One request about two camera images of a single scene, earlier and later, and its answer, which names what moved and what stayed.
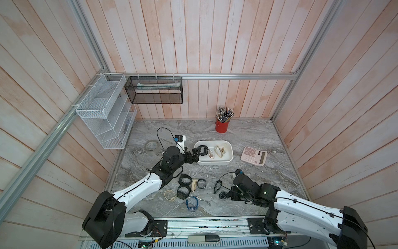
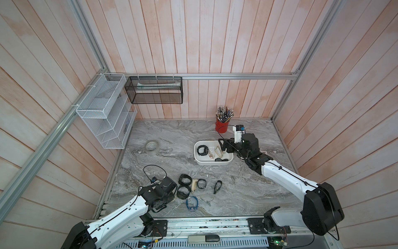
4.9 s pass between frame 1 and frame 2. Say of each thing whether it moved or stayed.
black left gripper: moved
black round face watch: moved
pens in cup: stayed
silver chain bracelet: stayed
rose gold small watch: stayed
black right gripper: moved
